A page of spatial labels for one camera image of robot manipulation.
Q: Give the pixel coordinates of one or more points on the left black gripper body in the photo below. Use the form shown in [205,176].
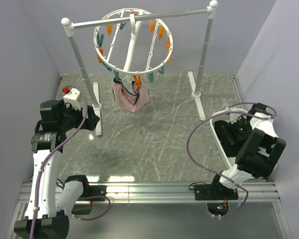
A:
[73,117]

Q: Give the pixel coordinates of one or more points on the white drying rack frame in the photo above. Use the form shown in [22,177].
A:
[93,88]

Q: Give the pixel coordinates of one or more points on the teal clothespin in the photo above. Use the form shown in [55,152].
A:
[116,77]

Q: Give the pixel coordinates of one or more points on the pink underwear on hanger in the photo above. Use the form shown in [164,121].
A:
[130,101]

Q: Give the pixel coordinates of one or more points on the aluminium mounting rail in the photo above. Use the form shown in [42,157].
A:
[181,192]

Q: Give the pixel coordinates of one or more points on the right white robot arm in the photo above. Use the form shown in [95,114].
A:
[248,145]

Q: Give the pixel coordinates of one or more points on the white perforated plastic basket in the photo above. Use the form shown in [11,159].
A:
[232,115]

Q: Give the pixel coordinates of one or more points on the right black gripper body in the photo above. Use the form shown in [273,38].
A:
[240,128]

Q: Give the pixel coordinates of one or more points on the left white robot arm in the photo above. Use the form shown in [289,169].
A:
[47,215]

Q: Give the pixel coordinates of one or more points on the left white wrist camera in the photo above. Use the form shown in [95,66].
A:
[72,97]

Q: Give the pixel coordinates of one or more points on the white round clip hanger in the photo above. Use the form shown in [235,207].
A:
[156,26]

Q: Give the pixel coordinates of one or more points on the orange clothespin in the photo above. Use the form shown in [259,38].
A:
[137,79]

